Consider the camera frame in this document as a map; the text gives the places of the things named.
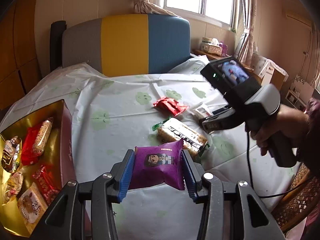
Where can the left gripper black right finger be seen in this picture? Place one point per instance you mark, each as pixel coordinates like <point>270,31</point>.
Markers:
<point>192,178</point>

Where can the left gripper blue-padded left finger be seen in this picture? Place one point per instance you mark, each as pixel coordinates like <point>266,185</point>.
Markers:
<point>124,175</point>

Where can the purple snack packet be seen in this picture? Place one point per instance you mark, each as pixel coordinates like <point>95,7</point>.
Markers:
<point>156,165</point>

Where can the white brown snack packet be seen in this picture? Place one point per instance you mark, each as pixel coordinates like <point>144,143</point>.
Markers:
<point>204,110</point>

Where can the soda cracker packet green ends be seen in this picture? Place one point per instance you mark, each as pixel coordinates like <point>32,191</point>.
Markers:
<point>173,129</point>

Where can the red patterned candy packet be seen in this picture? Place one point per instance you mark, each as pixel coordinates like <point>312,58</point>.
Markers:
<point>45,184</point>

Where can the puffy red snack packet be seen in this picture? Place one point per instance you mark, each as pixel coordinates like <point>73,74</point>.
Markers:
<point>170,105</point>

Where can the red-ended rice cracker roll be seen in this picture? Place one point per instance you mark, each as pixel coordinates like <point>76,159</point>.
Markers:
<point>42,137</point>

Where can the red foil packet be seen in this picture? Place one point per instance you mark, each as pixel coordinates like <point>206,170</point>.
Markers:
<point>28,157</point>

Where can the clear-wrapped brown cake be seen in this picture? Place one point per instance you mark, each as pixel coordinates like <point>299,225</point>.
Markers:
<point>32,207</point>

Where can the dark brown candy packet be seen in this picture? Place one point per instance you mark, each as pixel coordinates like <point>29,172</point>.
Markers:
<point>11,155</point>

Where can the pumpkin seed bag orange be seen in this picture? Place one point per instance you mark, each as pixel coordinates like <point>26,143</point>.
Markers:
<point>12,187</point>

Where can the person's right hand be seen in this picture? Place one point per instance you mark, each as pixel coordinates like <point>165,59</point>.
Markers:
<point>294,124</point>

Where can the white covered cabinet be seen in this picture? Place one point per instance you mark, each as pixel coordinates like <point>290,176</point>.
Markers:
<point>268,71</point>

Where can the right beige curtain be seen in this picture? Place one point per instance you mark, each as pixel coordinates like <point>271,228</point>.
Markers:
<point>245,47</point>

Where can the purple small box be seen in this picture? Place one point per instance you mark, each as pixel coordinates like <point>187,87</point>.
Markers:
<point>224,49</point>

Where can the white cloud-print tablecloth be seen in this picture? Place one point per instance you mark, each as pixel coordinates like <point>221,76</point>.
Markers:
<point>113,115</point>

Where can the wooden side table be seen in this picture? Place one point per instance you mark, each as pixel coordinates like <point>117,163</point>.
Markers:
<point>217,57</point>

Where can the tissue box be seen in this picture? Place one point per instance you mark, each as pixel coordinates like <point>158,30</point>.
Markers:
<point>211,46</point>

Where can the wicker chair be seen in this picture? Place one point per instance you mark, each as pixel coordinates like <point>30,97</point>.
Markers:
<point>300,202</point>

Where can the grey yellow blue headboard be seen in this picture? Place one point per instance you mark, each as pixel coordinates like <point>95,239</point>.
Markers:
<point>130,44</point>

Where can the wooden wardrobe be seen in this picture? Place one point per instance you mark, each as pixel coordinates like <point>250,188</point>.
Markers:
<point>20,71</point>

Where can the black rolled mat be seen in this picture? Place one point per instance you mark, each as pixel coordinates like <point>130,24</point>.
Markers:
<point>55,44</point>

